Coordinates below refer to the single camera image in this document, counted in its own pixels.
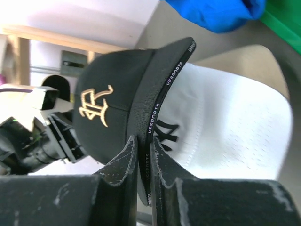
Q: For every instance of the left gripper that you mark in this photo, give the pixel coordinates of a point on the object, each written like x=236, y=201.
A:
x=60, y=140

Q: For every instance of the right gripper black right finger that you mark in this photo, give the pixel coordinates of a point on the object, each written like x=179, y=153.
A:
x=181, y=199

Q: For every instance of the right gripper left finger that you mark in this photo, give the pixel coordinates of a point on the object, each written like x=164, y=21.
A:
x=106, y=198

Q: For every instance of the black cap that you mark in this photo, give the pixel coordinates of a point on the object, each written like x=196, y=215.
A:
x=119, y=95

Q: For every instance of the white cap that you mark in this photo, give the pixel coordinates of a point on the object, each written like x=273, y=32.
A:
x=228, y=116

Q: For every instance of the blue cap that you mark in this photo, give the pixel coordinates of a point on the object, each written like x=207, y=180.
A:
x=219, y=16

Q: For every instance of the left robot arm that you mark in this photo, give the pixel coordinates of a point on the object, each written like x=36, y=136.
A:
x=20, y=152

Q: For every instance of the wooden shelf unit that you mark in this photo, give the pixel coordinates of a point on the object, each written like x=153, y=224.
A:
x=19, y=37

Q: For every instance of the green plastic tray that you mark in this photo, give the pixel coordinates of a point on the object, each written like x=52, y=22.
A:
x=283, y=17

